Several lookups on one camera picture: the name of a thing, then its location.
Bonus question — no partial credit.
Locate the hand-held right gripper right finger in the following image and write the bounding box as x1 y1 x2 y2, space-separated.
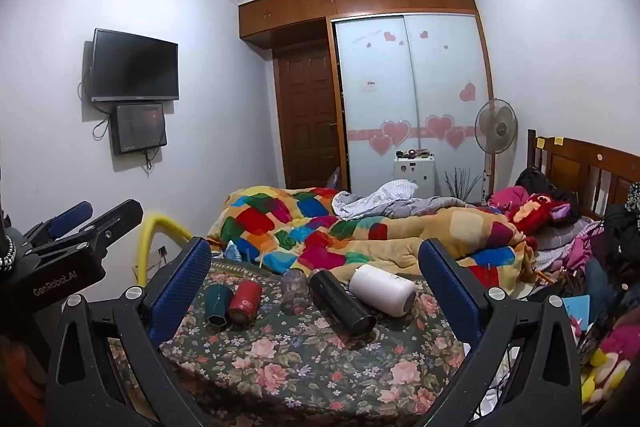
412 237 583 427

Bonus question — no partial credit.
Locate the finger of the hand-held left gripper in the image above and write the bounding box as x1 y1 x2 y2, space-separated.
35 199 145 258
22 201 95 253

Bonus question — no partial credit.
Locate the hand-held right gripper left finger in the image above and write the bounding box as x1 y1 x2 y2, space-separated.
45 236 221 427

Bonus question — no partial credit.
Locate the dark green cup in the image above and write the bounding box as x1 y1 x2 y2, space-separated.
204 284 234 326

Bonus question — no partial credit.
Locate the red cup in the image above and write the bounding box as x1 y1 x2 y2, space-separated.
228 279 264 326

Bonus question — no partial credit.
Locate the white cup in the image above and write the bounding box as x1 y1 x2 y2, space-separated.
348 263 417 319

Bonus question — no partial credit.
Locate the black tumbler cup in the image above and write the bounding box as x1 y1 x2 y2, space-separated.
308 267 377 339

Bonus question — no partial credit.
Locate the clear glass cup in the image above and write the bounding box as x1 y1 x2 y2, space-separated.
280 269 307 314

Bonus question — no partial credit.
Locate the yellow foam tube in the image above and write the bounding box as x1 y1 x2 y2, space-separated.
137 214 194 289

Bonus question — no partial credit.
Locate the dried branches bunch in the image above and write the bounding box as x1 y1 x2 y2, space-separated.
443 167 484 200

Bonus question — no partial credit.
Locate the pink cloth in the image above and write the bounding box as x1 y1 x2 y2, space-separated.
487 186 531 214

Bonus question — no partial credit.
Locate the grey white blanket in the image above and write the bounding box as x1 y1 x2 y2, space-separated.
332 179 473 222

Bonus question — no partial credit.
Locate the red plush toy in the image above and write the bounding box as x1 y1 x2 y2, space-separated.
504 192 574 236

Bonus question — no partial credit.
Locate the white bedside cabinet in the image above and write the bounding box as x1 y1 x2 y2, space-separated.
392 155 436 198

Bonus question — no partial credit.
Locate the blue notebook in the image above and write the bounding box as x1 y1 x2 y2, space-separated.
562 294 592 324

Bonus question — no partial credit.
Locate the colourful patchwork quilt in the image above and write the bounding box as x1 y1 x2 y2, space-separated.
206 186 540 284

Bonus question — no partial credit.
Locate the floral bed sheet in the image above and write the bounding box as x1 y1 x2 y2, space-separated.
107 256 483 427

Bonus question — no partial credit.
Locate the pile of clothes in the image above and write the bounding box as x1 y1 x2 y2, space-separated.
539 181 640 360

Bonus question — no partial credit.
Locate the yellow plush toy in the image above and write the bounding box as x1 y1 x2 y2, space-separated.
579 349 627 404

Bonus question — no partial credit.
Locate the standing electric fan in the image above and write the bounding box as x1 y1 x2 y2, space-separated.
473 98 519 204

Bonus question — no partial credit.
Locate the wooden bed headboard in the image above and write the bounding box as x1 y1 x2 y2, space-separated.
527 129 640 222

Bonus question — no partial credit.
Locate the brown wooden door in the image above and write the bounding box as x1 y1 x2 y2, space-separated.
272 41 347 190

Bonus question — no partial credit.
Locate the wooden wardrobe with glass doors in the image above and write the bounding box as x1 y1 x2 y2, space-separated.
238 0 501 202

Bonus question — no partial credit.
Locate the small black wall monitor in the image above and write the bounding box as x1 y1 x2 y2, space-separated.
111 102 169 156

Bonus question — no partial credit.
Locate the black television cable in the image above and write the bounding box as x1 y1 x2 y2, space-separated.
76 66 94 102

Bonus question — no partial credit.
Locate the black wall television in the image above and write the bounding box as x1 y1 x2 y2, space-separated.
90 27 180 103

